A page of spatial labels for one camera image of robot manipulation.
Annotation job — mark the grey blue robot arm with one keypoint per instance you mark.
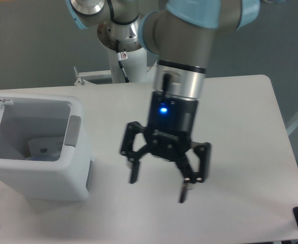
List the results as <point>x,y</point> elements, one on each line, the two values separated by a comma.
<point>182,37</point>

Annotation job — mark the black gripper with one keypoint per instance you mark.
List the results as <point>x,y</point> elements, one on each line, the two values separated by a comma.
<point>168,136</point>

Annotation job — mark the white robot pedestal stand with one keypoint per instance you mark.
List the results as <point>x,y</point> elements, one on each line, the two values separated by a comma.
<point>127,58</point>

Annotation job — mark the white trash can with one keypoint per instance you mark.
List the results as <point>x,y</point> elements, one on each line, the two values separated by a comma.
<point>26,116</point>

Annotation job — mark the clear plastic water bottle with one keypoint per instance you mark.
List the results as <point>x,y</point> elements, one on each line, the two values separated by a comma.
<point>47,158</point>

